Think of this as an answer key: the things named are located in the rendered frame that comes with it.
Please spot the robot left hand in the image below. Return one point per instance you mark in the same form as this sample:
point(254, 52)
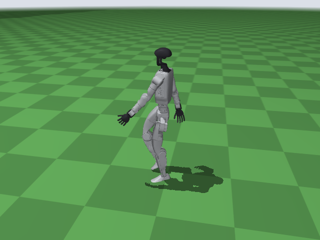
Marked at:
point(125, 118)

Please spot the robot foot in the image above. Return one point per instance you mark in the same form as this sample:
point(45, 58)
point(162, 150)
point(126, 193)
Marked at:
point(160, 178)
point(154, 166)

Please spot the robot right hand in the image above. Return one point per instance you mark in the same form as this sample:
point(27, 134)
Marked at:
point(179, 113)

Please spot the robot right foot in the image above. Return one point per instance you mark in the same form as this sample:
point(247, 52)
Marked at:
point(154, 166)

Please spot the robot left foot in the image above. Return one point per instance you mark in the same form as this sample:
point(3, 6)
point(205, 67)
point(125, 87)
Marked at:
point(160, 178)

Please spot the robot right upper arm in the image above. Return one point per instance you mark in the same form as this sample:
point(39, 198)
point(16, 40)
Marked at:
point(174, 83)

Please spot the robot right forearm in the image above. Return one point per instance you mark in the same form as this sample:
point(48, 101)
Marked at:
point(176, 99)

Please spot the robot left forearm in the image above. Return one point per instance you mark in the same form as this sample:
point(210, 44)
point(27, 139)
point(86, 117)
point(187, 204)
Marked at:
point(140, 104)

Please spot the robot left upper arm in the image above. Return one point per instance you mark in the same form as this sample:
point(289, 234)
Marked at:
point(155, 83)

